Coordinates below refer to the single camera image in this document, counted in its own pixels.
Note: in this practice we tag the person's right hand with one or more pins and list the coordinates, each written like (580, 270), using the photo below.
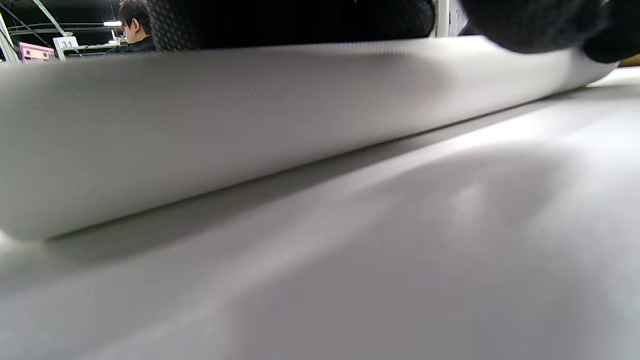
(540, 25)

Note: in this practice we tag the person's left hand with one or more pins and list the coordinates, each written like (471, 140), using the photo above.
(300, 20)

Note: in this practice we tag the brown cardboard mailing tube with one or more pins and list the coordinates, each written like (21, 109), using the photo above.
(632, 61)

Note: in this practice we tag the green striped mouse pad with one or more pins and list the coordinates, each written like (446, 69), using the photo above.
(250, 125)

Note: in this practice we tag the white number sign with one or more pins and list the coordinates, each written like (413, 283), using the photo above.
(66, 44)

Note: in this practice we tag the computer monitor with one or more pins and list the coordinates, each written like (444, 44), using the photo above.
(36, 52)

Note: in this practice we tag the grey metal frame beam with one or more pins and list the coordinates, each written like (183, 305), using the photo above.
(7, 47)

